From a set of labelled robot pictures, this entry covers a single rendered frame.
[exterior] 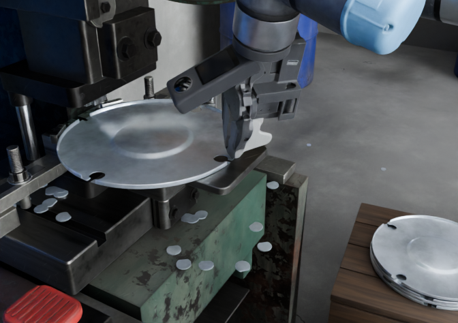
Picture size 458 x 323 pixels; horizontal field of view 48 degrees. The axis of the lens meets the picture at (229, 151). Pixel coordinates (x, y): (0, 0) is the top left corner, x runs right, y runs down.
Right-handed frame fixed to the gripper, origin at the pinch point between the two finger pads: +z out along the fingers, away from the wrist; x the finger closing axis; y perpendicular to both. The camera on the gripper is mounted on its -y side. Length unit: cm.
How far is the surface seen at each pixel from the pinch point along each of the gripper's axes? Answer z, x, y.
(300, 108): 130, 134, 96
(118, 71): -8.0, 11.0, -13.9
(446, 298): 38, -16, 46
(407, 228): 46, 6, 53
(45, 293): -2.4, -18.0, -26.4
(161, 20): 109, 197, 32
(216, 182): -0.3, -5.6, -3.6
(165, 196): 8.8, 0.4, -9.2
